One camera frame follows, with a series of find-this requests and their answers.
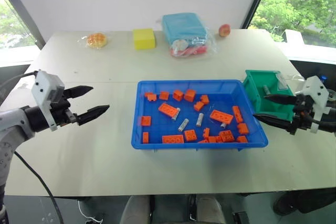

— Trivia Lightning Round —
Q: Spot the clear plastic label sleeve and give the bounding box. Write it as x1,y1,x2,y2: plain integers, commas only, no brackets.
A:
276,73,290,90

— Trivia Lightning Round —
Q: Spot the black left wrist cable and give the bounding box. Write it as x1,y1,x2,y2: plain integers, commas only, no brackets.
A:
0,70,38,89

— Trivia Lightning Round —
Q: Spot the green plastic bin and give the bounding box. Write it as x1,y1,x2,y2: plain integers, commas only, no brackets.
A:
241,69,297,123

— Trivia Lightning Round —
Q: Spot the grey rounded shape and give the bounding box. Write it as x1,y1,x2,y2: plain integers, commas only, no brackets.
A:
120,195,152,224
196,195,227,224

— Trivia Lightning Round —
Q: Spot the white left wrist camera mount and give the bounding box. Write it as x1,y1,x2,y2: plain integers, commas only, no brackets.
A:
30,69,66,132

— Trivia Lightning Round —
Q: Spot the teal pack in plastic bag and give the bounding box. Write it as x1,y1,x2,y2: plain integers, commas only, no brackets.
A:
156,12,219,59

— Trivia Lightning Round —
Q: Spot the white cable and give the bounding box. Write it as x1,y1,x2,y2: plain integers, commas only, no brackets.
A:
77,199,103,222

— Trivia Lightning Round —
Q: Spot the yellow cube block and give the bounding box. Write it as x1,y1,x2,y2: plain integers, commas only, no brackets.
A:
132,28,158,51

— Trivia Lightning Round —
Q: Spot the dark window frame post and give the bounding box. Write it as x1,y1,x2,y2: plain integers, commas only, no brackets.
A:
239,0,274,30
0,0,47,51

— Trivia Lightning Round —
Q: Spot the blue plastic tray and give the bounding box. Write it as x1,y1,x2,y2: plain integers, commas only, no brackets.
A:
130,79,269,153

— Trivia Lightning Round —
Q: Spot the wrapped round bread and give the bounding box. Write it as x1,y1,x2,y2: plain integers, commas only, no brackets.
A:
77,31,112,50

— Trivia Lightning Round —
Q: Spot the black rounded shape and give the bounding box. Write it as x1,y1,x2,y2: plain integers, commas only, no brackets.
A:
272,190,336,216

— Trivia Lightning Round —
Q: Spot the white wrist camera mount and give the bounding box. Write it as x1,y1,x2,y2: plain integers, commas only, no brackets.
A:
294,75,331,133
30,69,66,132

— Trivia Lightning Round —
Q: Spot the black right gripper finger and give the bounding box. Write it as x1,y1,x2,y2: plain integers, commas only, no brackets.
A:
253,113,293,134
263,93,299,106

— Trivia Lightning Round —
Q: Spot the black hanging cable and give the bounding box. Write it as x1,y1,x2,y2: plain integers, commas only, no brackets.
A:
14,151,65,224

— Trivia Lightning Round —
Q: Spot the white box on windowsill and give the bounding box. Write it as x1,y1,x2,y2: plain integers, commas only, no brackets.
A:
281,28,306,47

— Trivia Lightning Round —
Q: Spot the long orange building block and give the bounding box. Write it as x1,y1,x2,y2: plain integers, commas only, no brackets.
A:
209,109,235,125
162,134,185,144
157,102,179,117
232,105,244,124

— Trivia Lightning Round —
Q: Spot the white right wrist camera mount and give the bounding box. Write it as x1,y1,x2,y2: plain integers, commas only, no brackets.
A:
294,75,331,133

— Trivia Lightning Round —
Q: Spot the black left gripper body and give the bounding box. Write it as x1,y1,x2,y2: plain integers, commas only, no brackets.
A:
49,90,79,128

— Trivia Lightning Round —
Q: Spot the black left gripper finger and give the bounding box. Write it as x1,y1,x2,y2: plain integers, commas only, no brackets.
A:
76,104,111,126
64,85,94,102

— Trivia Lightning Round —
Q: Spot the red apple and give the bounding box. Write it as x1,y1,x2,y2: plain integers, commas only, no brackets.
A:
218,24,232,38

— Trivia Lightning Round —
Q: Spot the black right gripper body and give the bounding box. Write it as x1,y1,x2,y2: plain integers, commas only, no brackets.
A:
289,94,319,136

